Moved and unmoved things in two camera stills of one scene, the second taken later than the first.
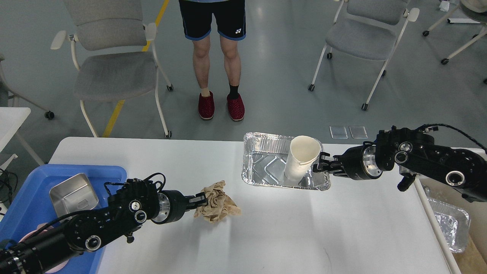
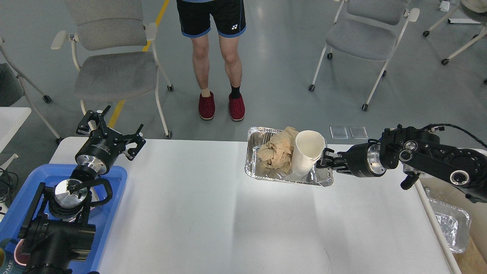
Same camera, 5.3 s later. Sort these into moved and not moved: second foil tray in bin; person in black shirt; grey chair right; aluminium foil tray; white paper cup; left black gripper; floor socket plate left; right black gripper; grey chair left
Moved: white paper cup; left black gripper; aluminium foil tray
Not moved: second foil tray in bin; floor socket plate left; right black gripper; grey chair left; grey chair right; person in black shirt
